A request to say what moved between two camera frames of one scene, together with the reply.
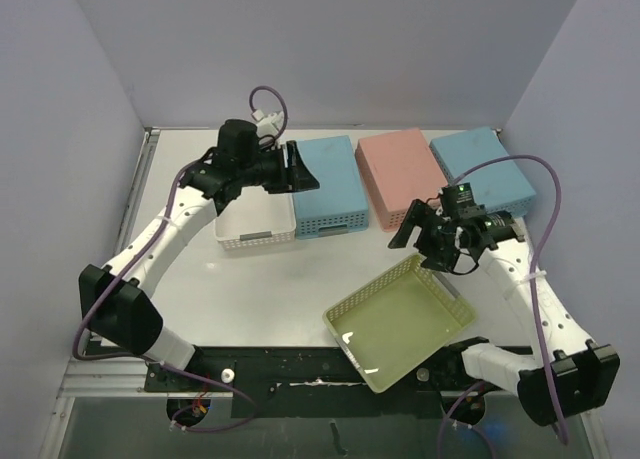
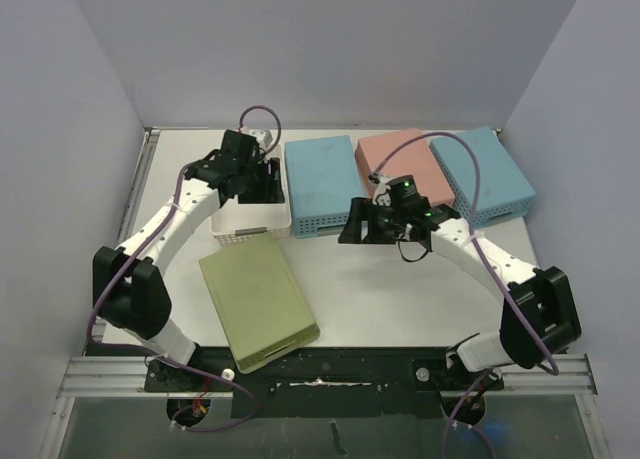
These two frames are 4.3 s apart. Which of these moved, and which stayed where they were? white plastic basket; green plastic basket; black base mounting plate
Moved: green plastic basket
Stayed: black base mounting plate; white plastic basket
